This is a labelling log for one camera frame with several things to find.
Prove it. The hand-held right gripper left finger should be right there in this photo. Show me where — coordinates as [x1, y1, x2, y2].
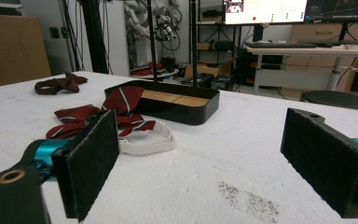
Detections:
[50, 109, 120, 223]

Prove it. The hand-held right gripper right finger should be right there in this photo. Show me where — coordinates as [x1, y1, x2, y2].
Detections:
[280, 107, 358, 219]

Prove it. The dark maroon bow tie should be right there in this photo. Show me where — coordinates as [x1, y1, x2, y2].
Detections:
[34, 72, 89, 96]

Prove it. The black tray with wooden bottom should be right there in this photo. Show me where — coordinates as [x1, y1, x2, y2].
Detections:
[103, 79, 221, 126]

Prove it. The round black stool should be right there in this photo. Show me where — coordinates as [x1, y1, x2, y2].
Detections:
[300, 90, 358, 112]

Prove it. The light wooden desk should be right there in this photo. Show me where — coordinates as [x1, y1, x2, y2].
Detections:
[246, 43, 358, 96]

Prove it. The black keyboard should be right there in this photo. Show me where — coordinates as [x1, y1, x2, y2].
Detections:
[297, 39, 358, 49]
[245, 41, 318, 49]

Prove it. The thick black column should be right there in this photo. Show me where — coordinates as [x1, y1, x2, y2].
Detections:
[79, 0, 109, 75]

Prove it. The brown board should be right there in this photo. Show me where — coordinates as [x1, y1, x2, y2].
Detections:
[0, 14, 52, 91]

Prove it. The thin black stand pole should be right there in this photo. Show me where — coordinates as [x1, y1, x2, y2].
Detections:
[190, 0, 199, 89]
[146, 0, 159, 83]

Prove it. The open cardboard box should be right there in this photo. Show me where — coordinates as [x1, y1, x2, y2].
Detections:
[184, 58, 235, 79]

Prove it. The dark computer monitor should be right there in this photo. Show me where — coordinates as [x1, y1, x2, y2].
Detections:
[304, 0, 358, 23]

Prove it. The bright white computer monitor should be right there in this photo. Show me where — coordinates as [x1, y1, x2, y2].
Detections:
[223, 0, 309, 25]

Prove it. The black wall socket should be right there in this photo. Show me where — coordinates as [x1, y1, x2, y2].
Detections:
[48, 26, 61, 39]

